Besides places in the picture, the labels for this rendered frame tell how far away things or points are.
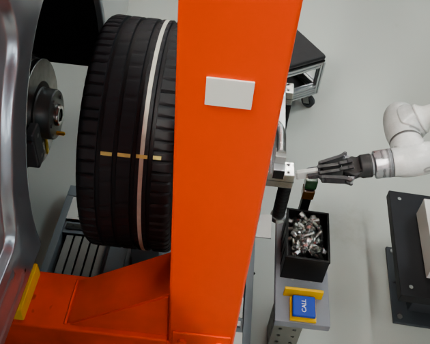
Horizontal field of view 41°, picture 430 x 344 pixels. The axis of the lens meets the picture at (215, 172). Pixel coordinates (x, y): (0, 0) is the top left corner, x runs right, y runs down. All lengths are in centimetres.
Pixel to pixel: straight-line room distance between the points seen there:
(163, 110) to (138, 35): 23
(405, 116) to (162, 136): 87
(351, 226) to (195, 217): 167
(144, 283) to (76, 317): 21
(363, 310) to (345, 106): 129
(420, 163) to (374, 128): 139
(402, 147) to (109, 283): 96
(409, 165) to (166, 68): 82
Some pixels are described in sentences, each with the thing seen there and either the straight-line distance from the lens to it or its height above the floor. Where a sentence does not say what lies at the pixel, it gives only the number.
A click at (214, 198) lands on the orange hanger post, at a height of 123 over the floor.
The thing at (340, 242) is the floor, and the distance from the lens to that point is 260.
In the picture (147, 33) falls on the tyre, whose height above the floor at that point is 118.
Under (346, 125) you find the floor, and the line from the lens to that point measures 316.
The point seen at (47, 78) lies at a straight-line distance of 181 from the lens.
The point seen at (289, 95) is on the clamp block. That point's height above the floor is 94.
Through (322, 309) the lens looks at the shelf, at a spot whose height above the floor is 45.
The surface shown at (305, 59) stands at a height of 34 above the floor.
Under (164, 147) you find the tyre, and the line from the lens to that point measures 135.
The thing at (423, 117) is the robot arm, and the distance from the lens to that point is 192.
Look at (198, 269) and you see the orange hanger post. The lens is 119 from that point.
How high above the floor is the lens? 200
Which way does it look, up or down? 46 degrees down
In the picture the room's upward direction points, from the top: 6 degrees clockwise
